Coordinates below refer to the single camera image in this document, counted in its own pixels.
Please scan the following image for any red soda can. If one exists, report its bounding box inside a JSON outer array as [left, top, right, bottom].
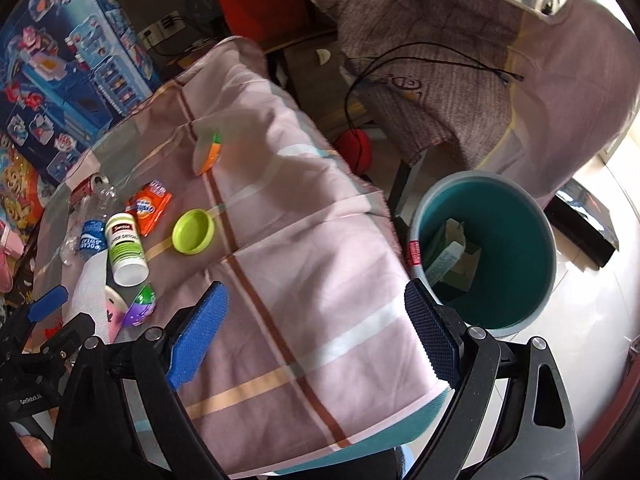
[[67, 172, 112, 209]]

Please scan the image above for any brown woven cloth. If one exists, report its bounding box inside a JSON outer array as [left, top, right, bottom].
[[282, 0, 576, 167]]

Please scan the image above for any pink checked tablecloth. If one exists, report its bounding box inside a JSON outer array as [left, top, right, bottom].
[[30, 35, 451, 478]]

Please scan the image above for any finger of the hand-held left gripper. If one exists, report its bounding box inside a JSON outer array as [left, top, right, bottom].
[[30, 314, 97, 373], [0, 286, 69, 361]]

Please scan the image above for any brown cardboard piece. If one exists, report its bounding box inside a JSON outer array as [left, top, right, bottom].
[[447, 244, 483, 295]]

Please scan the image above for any colourful cartoon toy box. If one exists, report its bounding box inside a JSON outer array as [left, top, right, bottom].
[[0, 132, 58, 226]]

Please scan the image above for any pale pink cloth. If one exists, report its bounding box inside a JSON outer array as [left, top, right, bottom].
[[472, 0, 638, 204]]

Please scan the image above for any green plastic lid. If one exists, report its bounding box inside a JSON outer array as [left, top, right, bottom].
[[171, 209, 216, 256]]

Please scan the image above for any pink and white plastic piece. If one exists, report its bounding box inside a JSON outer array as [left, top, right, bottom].
[[103, 285, 132, 342]]

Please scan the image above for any brown cabinet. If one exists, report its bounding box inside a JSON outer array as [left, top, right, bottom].
[[267, 29, 373, 133]]

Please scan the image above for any green carton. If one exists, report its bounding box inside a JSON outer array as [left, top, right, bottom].
[[425, 217, 468, 286]]

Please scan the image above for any black box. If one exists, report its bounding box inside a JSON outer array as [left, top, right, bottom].
[[544, 177, 620, 269]]

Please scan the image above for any black cable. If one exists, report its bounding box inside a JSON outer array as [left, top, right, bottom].
[[344, 41, 525, 176]]

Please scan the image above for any power strip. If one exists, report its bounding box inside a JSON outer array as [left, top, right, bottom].
[[136, 10, 190, 52]]

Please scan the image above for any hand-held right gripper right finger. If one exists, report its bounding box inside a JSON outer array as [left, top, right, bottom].
[[404, 277, 581, 480]]

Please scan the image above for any teal cloth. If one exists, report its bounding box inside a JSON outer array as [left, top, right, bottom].
[[277, 389, 451, 477]]

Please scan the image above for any blue toy box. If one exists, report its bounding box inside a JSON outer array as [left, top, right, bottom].
[[0, 0, 167, 186]]

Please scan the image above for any teal trash bin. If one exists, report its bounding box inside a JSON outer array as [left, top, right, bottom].
[[409, 171, 557, 338]]

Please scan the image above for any purple and green egg toy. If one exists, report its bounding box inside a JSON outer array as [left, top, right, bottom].
[[120, 282, 158, 328]]

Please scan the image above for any orange snack packet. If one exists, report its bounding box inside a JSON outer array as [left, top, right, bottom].
[[125, 179, 173, 237]]

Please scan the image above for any orange green toy carrot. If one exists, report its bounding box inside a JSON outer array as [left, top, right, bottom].
[[194, 132, 222, 177]]

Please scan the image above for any pink toy package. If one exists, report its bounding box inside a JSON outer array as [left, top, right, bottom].
[[0, 219, 25, 292]]

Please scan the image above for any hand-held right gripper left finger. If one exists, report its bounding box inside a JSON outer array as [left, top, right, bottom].
[[52, 281, 231, 480]]

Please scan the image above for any clear water bottle blue label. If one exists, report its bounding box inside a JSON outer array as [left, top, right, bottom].
[[60, 182, 120, 266]]

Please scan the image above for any white supplement bottle green label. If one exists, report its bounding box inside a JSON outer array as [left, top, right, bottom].
[[105, 212, 150, 287]]

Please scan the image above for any red ball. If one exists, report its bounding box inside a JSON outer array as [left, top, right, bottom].
[[334, 129, 374, 174]]

